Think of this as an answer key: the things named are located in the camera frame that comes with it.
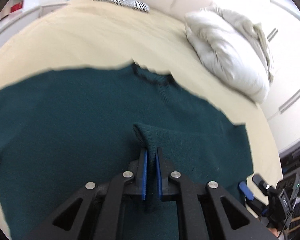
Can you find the dark green knit sweater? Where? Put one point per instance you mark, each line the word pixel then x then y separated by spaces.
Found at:
pixel 62 129

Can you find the white nightstand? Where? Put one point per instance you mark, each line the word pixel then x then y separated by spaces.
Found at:
pixel 23 19

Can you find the zebra print pillow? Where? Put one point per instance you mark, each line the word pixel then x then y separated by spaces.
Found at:
pixel 132 4

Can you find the white wardrobe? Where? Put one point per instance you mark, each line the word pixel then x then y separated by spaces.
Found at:
pixel 282 106

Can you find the red box on shelf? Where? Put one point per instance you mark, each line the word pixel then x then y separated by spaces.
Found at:
pixel 16 6

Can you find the white folded duvet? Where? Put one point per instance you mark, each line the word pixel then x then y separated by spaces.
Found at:
pixel 232 48

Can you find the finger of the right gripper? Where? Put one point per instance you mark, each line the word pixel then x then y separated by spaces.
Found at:
pixel 260 182
pixel 246 191

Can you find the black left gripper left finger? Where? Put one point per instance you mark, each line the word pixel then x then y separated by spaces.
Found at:
pixel 95 211

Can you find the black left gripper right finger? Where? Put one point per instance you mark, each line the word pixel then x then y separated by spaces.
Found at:
pixel 205 211

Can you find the beige bed sheet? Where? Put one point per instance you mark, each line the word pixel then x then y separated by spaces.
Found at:
pixel 98 35

